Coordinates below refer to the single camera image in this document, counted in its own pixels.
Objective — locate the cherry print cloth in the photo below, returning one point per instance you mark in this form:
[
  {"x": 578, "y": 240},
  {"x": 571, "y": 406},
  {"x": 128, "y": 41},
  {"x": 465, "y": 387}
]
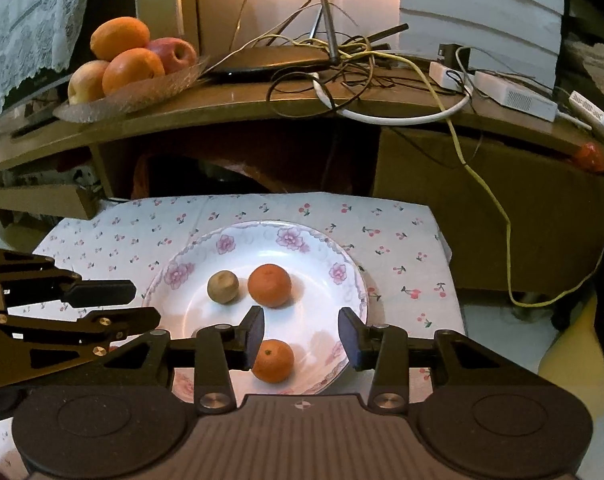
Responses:
[{"x": 392, "y": 240}]

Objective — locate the brown kiwi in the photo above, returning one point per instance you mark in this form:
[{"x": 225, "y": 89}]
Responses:
[{"x": 223, "y": 286}]

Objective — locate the black router with antennas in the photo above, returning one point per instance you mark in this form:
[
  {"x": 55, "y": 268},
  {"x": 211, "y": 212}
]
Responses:
[{"x": 262, "y": 67}]

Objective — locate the orange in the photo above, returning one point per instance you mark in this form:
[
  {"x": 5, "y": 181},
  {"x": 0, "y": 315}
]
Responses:
[
  {"x": 132, "y": 71},
  {"x": 119, "y": 37}
]

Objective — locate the small mandarin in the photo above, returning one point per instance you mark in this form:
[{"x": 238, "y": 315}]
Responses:
[{"x": 278, "y": 362}]

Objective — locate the glass fruit dish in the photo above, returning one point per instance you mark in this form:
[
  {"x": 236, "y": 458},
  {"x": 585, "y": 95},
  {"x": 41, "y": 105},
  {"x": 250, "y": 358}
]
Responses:
[{"x": 147, "y": 96}]

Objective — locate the wooden desk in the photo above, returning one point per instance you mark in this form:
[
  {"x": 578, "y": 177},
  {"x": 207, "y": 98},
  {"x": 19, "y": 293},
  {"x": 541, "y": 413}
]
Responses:
[{"x": 282, "y": 103}]

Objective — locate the large mandarin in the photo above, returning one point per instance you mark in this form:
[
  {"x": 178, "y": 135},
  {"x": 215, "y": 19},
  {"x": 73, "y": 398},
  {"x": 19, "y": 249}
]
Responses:
[{"x": 269, "y": 285}]

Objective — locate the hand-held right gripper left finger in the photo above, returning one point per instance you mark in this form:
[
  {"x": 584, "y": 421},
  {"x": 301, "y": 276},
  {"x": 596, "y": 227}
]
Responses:
[{"x": 256, "y": 334}]

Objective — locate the small red object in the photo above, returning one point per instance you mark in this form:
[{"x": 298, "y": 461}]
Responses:
[{"x": 591, "y": 156}]

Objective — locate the large white power adapter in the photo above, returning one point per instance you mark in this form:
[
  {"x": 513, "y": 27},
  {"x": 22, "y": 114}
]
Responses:
[{"x": 517, "y": 95}]

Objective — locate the white lace cloth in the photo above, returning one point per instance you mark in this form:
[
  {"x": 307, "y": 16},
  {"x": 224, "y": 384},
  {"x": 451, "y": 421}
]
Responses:
[{"x": 27, "y": 25}]

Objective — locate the white plug-in device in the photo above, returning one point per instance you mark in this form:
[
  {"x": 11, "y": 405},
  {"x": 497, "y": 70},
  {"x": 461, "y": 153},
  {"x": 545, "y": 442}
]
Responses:
[{"x": 589, "y": 112}]

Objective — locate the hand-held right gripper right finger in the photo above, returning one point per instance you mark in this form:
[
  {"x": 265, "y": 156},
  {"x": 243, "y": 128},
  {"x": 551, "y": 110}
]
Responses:
[{"x": 348, "y": 339}]

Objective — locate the red apple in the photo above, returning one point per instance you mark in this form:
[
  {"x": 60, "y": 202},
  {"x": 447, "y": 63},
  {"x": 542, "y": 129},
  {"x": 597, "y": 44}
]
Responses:
[{"x": 177, "y": 55}]

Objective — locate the white foam board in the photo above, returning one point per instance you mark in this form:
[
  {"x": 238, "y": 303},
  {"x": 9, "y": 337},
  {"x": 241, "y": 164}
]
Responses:
[{"x": 482, "y": 10}]

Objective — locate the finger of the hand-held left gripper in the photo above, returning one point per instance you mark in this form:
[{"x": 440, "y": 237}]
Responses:
[
  {"x": 127, "y": 319},
  {"x": 102, "y": 292}
]

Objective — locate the small white adapter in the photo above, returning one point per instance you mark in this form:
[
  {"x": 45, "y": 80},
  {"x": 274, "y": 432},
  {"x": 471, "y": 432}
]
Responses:
[{"x": 444, "y": 76}]

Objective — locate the brown cardboard box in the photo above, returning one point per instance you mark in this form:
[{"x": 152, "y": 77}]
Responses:
[{"x": 32, "y": 201}]

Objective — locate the small black adapter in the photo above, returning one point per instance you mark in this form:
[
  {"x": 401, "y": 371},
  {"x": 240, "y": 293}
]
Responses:
[{"x": 448, "y": 54}]

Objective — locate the white floral plate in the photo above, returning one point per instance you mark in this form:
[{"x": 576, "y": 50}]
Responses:
[{"x": 312, "y": 310}]

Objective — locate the yellow apple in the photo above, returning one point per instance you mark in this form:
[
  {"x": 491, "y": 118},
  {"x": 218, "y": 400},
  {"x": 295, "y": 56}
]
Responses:
[{"x": 84, "y": 84}]

